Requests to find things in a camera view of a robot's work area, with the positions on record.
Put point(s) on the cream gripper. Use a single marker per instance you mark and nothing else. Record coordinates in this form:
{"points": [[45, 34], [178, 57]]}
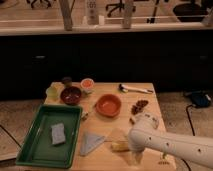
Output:
{"points": [[136, 158]]}

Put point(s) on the yellow banana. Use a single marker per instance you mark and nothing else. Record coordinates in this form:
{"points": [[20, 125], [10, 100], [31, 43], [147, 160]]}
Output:
{"points": [[119, 147]]}

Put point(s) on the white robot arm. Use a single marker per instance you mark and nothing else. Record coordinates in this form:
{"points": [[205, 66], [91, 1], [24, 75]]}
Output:
{"points": [[145, 134]]}

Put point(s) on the red bowl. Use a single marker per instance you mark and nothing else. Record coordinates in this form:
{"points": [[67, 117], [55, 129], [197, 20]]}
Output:
{"points": [[108, 105]]}

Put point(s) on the dark maroon bowl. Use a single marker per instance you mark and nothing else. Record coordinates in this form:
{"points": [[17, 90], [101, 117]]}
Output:
{"points": [[71, 95]]}

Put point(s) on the grey folded cloth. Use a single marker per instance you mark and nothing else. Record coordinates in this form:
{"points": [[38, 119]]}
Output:
{"points": [[90, 141]]}

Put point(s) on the brown grape bunch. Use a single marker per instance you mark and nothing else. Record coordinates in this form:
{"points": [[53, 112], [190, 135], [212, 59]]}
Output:
{"points": [[139, 106]]}

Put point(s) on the small metal spoon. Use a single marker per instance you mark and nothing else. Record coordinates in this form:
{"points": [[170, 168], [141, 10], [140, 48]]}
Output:
{"points": [[86, 114]]}

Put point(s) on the black floor device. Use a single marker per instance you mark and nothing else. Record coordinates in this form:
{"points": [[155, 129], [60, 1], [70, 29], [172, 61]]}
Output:
{"points": [[199, 98]]}

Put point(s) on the grey blue sponge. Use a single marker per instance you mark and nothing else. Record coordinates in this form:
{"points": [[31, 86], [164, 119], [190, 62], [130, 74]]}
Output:
{"points": [[57, 133]]}

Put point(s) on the green plastic tray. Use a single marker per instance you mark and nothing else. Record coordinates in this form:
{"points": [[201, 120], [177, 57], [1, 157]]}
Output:
{"points": [[38, 148]]}

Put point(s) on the orange filled white cup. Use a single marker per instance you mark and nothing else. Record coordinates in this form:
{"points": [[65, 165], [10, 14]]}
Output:
{"points": [[87, 85]]}

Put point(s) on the dark small cup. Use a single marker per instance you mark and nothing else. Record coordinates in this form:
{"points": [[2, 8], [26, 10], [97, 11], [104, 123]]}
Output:
{"points": [[66, 81]]}

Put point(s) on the light green cup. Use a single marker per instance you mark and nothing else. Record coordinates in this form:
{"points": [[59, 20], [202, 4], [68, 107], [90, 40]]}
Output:
{"points": [[52, 93]]}

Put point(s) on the white handled brush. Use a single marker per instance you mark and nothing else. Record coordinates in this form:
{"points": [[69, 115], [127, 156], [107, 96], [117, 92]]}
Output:
{"points": [[126, 88]]}

